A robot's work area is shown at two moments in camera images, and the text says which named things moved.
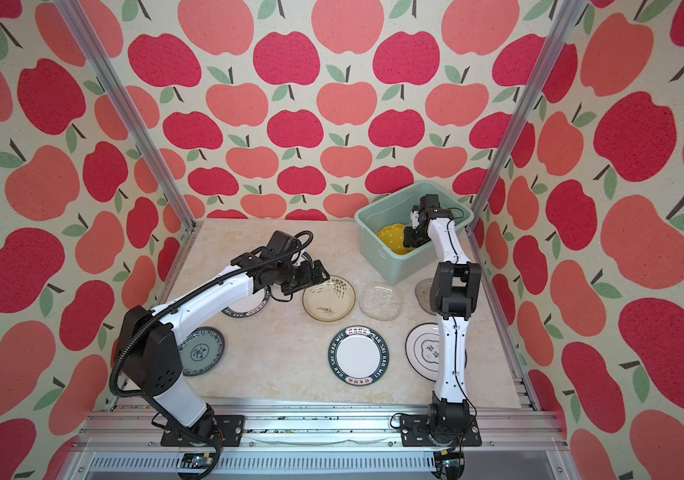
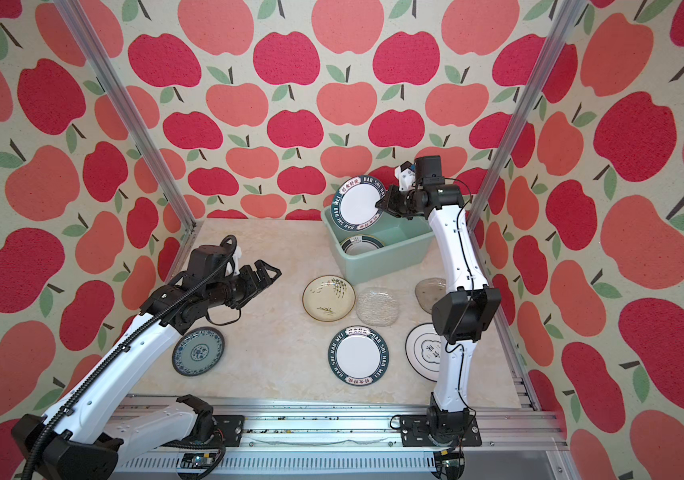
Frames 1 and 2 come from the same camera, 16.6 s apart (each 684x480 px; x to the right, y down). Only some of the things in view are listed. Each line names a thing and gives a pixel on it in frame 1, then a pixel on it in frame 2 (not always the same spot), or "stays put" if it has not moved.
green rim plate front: (358, 355) stays put
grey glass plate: (423, 292) stays put
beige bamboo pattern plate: (329, 301) stays put
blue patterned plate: (202, 351) stays put
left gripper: (309, 280) → (267, 279)
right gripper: (408, 238) → (389, 202)
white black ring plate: (422, 350) stays put
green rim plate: (251, 306) → (354, 205)
